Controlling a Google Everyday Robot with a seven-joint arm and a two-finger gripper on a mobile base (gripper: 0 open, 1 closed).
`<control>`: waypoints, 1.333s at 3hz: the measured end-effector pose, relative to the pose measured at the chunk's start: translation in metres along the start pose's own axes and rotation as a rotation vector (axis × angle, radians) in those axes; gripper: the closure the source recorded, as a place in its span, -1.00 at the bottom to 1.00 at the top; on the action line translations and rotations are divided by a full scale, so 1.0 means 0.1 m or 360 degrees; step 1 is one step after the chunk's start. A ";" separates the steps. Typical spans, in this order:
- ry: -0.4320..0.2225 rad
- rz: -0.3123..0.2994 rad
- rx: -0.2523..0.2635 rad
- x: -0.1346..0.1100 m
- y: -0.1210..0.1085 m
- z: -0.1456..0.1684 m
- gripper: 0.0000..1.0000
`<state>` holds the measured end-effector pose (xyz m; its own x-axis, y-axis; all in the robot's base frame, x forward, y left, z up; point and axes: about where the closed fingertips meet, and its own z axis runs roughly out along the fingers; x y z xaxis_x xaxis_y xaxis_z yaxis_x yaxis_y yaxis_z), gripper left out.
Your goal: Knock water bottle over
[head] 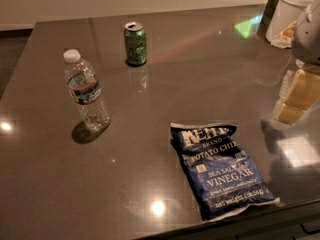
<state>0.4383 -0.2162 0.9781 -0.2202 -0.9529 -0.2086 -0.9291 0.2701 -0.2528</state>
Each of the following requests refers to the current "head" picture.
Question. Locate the clear plastic water bottle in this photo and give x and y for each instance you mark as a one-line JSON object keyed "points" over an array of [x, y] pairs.
{"points": [[85, 90]]}

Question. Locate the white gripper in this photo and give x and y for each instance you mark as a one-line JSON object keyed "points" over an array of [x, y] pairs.
{"points": [[308, 37]]}

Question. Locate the green soda can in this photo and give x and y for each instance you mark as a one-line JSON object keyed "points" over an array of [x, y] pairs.
{"points": [[135, 44]]}

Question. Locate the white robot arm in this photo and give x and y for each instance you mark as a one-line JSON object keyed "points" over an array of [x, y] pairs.
{"points": [[305, 42]]}

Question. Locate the blue potato chip bag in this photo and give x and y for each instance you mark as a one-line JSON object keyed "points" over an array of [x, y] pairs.
{"points": [[224, 179]]}

